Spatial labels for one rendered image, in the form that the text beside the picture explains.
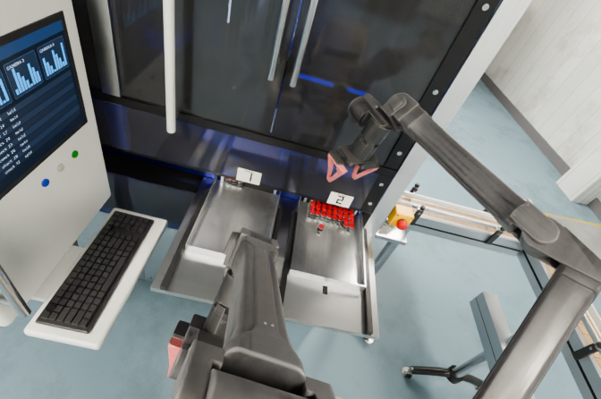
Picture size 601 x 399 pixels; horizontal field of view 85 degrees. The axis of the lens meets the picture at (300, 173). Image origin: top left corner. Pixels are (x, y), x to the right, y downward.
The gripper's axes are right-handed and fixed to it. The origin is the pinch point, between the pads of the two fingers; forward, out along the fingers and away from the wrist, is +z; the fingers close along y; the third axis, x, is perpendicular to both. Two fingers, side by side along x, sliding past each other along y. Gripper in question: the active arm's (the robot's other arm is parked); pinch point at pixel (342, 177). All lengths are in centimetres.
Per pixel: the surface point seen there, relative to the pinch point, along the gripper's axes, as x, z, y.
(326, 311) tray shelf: 22.9, 37.2, -1.7
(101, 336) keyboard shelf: 2, 56, 56
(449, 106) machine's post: -0.9, -25.2, -25.1
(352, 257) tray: 9.8, 34.5, -21.5
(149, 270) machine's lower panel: -45, 115, 27
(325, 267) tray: 9.6, 36.5, -9.8
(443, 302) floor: 34, 103, -141
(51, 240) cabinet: -26, 47, 65
